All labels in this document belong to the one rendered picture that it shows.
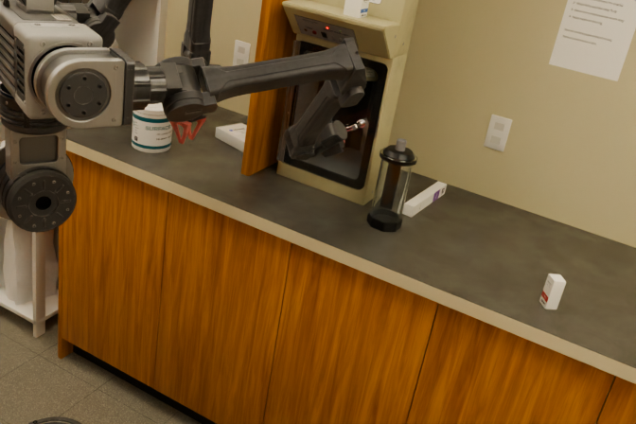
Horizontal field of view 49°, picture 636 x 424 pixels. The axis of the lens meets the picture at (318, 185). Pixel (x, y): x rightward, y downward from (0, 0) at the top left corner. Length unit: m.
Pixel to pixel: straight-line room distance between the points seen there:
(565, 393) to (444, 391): 0.32
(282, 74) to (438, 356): 0.93
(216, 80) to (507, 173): 1.34
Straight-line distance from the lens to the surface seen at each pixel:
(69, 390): 2.80
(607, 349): 1.82
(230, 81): 1.35
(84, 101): 1.24
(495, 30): 2.36
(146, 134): 2.31
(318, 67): 1.41
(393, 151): 1.95
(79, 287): 2.67
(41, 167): 1.56
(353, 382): 2.12
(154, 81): 1.28
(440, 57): 2.42
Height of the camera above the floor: 1.84
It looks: 24 degrees down
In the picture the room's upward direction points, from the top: 10 degrees clockwise
